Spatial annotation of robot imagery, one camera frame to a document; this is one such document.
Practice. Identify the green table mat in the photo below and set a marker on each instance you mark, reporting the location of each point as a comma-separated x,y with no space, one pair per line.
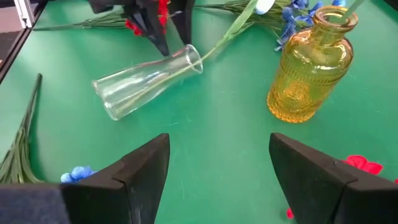
217,124

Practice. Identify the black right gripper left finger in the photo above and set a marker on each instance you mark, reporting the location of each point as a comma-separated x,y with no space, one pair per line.
133,186

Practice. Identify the red artificial flower bunch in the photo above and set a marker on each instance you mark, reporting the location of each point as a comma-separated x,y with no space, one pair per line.
102,21
360,163

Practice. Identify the black table frame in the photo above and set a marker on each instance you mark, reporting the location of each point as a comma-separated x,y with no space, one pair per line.
12,46

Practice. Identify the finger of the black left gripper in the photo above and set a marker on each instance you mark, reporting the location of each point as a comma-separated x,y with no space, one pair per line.
149,21
183,18

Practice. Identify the clear glass vase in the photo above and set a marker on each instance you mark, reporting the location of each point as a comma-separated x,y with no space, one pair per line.
130,90

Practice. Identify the blue artificial flower bunch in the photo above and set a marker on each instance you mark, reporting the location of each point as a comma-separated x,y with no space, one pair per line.
289,29
18,155

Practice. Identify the amber glass vase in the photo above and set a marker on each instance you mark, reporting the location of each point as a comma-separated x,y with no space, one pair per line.
308,84

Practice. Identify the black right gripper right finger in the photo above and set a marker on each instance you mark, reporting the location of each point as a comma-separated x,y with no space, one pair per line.
311,186

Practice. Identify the silver metal bracket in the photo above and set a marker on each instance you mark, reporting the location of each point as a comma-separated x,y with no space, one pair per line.
23,12

